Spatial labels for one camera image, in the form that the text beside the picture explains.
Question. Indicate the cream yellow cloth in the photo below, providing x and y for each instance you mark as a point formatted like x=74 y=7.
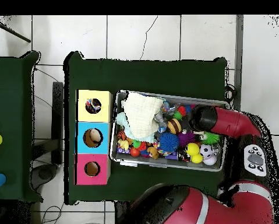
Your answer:
x=139 y=114

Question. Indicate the light blue cloth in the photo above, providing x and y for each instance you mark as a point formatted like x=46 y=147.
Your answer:
x=120 y=119

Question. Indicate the colourful knotted cloth toy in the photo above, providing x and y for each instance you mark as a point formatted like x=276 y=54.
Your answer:
x=93 y=105

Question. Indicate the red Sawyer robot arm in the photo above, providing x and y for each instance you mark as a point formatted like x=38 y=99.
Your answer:
x=230 y=121

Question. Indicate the shallow silver mesh bin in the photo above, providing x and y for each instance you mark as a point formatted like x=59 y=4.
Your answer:
x=134 y=161

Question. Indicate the wooden box with three holes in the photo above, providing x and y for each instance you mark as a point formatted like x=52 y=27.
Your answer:
x=92 y=147

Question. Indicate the tiger plush toy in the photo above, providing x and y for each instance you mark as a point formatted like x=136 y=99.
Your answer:
x=122 y=135

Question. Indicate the yellow duck plush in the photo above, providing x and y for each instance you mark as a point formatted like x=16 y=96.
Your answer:
x=123 y=144

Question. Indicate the brown teddy plush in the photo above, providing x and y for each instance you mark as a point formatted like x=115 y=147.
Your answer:
x=153 y=152

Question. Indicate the large blue spiky ball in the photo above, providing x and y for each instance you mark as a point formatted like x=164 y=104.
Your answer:
x=168 y=142

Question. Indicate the purple spiky monster toy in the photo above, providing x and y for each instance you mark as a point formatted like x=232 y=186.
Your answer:
x=185 y=138

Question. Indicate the yellow smiley ball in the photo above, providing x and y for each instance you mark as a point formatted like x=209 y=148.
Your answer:
x=192 y=149

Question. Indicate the black and white soccer ball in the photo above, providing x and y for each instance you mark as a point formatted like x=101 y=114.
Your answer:
x=205 y=150

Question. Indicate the green spiky ball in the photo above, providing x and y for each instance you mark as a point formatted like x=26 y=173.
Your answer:
x=210 y=138

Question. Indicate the grey round floor base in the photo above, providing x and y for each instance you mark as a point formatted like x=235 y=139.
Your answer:
x=44 y=173

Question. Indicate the dark green side table cloth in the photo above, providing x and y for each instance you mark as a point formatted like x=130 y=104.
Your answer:
x=11 y=105

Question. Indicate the black tripod leg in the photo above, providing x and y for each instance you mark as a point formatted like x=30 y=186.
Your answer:
x=13 y=32

